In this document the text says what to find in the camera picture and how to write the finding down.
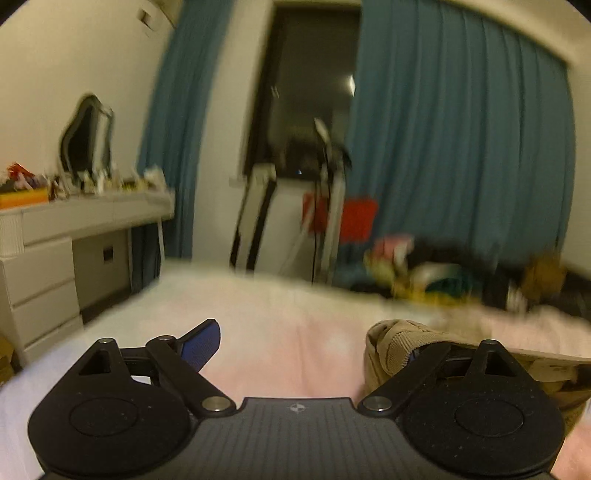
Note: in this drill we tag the blue curtain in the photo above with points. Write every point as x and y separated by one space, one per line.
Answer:
462 130
172 136

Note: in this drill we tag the blue curtain left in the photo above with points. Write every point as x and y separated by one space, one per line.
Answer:
172 136

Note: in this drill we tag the pile of mixed clothes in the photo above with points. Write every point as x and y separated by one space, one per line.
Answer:
417 270

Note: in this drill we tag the white dressing table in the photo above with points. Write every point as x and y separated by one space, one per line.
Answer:
65 257

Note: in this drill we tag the tissue box on table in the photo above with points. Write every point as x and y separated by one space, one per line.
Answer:
153 177

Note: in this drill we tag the wavy black frame mirror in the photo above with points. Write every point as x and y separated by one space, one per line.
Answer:
85 144

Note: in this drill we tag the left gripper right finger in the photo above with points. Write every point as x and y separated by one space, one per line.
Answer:
390 399

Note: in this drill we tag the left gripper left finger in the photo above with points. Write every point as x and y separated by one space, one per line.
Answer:
179 361

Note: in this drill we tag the blue curtain right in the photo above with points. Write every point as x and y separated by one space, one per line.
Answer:
462 130

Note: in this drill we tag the pastel tie-dye duvet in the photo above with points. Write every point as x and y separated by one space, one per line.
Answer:
279 338

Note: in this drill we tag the tan printed t-shirt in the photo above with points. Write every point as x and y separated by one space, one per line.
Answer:
394 344

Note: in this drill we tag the garment steamer stand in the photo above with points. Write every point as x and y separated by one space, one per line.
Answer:
331 184

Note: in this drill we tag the red cloth bag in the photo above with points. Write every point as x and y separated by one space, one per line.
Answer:
358 217

